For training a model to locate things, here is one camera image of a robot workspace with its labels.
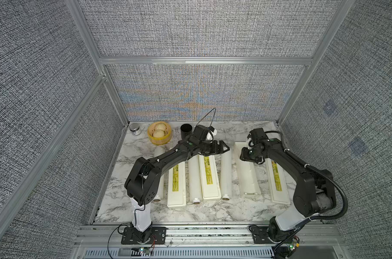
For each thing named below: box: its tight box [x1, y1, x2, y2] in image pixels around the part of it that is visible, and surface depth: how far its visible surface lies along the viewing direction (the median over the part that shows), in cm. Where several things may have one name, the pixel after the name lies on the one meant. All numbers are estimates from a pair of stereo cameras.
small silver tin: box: [129, 122, 142, 136], surface depth 112 cm
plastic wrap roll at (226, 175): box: [220, 148, 233, 201], surface depth 91 cm
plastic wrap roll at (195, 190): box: [187, 154, 204, 205], surface depth 87 cm
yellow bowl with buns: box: [147, 121, 173, 146], surface depth 110 cm
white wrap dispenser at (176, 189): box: [167, 161, 187, 208], surface depth 81 cm
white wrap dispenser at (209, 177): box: [198, 153, 222, 201], surface depth 85 cm
